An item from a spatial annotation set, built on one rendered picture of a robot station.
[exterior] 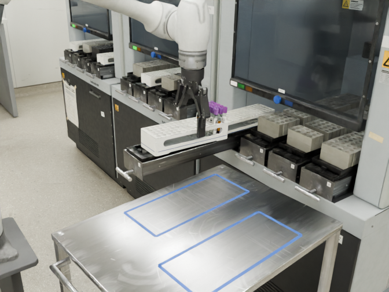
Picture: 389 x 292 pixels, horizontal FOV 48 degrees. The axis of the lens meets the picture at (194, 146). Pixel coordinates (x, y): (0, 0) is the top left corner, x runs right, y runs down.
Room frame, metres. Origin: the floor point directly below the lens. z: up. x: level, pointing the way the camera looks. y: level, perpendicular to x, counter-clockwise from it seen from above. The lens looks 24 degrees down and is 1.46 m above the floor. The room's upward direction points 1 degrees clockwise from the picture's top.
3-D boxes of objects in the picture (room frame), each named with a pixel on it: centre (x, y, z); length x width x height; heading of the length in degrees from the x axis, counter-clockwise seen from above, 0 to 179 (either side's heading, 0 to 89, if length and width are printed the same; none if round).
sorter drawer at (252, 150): (1.68, -0.48, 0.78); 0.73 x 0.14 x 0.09; 126
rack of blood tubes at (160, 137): (1.36, 0.03, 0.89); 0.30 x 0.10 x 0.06; 126
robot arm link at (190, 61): (1.37, 0.01, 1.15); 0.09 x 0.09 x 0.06
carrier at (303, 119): (1.62, -0.40, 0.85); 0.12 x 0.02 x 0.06; 37
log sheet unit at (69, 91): (3.01, 0.92, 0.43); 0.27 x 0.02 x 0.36; 36
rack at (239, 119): (1.66, -0.19, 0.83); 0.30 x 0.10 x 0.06; 126
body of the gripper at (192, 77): (1.37, 0.01, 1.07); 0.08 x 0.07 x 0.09; 36
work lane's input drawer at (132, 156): (1.55, -0.04, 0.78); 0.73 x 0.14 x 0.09; 126
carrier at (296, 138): (1.42, -0.38, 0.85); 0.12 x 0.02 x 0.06; 36
